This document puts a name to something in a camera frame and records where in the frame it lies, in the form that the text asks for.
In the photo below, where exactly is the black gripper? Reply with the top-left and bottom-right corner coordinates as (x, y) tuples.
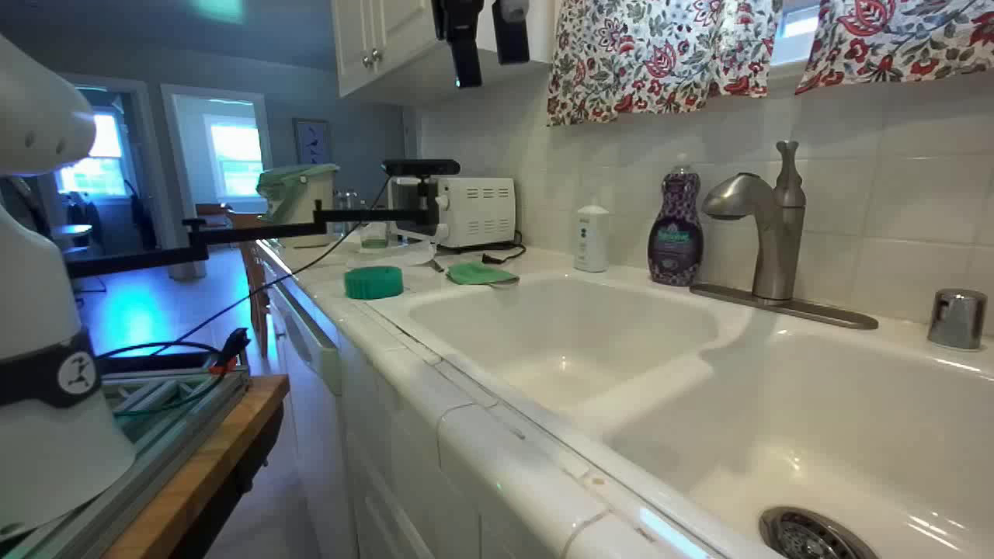
(433, 0), (487, 90)

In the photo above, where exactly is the brushed metal kitchen faucet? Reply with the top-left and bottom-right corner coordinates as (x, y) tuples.
(688, 138), (882, 331)

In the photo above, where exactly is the white toaster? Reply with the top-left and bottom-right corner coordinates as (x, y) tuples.
(385, 172), (521, 252)

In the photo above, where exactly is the floral window curtain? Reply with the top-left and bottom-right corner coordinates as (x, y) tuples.
(542, 0), (779, 130)
(792, 0), (994, 99)

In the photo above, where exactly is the green dish cloth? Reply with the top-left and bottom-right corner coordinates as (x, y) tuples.
(444, 259), (521, 292)

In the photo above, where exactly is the green lidded white container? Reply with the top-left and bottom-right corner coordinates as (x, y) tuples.
(256, 163), (343, 227)

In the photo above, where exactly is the white pump soap dispenser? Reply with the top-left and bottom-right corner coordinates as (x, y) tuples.
(570, 198), (616, 275)

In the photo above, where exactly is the green sponge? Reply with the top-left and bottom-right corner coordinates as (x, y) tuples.
(343, 265), (406, 303)

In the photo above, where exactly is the white door with window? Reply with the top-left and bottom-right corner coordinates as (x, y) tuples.
(159, 84), (276, 218)

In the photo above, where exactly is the purple dish soap bottle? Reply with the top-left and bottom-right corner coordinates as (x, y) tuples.
(645, 154), (709, 288)

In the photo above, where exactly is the white double basin sink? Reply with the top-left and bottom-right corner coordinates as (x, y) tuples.
(398, 270), (994, 559)

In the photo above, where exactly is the white lower cabinet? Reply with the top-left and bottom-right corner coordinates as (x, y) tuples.
(264, 275), (584, 559)

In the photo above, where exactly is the wooden table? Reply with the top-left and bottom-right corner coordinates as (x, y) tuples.
(102, 373), (293, 559)

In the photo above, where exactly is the metal sink drain strainer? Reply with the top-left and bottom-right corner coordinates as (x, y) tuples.
(757, 503), (882, 559)

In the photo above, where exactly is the black stereo camera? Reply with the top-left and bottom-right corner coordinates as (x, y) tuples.
(381, 154), (463, 236)

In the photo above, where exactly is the framed wall picture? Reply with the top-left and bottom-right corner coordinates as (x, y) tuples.
(293, 116), (335, 168)

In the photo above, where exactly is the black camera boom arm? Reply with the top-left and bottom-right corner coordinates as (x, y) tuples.
(64, 202), (438, 279)

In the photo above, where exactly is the black camera cable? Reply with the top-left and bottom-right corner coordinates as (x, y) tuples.
(97, 218), (368, 362)

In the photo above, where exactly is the black red cable bundle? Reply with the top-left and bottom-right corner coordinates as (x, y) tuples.
(97, 326), (256, 381)

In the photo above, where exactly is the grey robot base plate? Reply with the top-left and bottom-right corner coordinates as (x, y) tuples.
(0, 362), (256, 559)

